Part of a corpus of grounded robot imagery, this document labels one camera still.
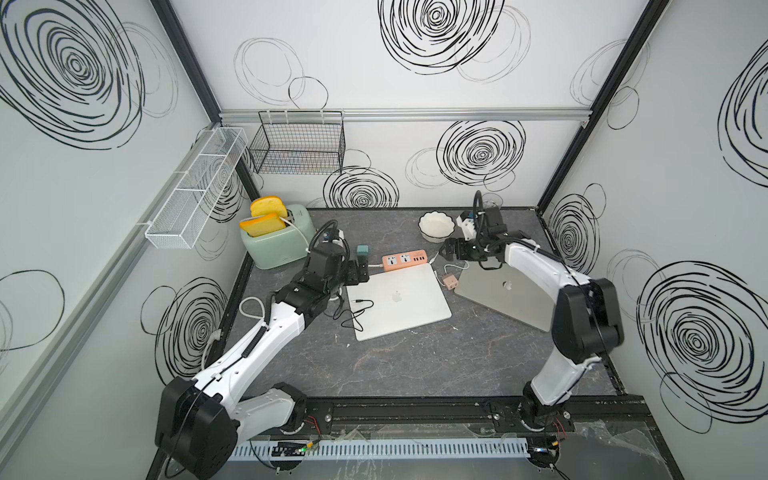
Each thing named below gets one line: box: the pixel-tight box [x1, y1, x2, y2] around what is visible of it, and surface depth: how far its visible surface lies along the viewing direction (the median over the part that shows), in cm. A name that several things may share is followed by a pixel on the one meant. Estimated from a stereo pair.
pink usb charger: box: [442, 274, 459, 290], surface depth 98 cm
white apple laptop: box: [346, 263, 452, 342], surface depth 96 cm
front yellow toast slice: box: [239, 213, 286, 237], surface depth 93 cm
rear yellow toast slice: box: [250, 196, 288, 218], surface depth 95 cm
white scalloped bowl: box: [418, 210, 456, 243], surface depth 117 cm
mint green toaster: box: [240, 204, 315, 270], surface depth 95 cm
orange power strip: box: [382, 249, 428, 272], surface depth 104 cm
